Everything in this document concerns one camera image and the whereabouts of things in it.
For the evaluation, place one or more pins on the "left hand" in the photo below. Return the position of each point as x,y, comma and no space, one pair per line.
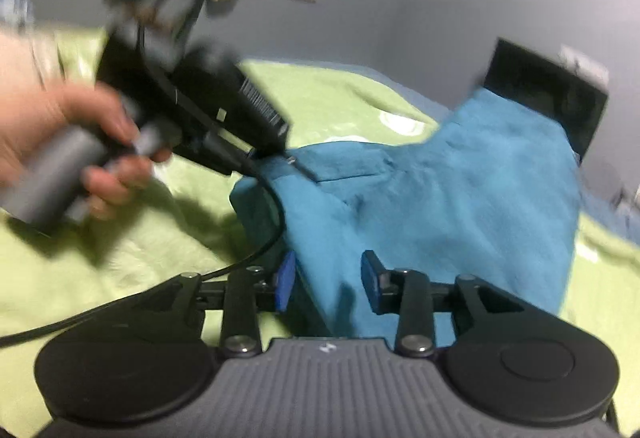
31,116

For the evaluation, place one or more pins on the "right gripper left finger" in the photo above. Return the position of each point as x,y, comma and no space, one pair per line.
250,291

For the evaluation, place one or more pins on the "black television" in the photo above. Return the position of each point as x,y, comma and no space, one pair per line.
540,84

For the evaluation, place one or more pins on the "green fleece blanket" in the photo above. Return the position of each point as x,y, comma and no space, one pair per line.
184,222

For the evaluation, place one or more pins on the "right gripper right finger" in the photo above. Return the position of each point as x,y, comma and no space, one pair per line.
407,294

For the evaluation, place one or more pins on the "teal hooded jacket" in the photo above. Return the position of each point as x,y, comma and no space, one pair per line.
492,193

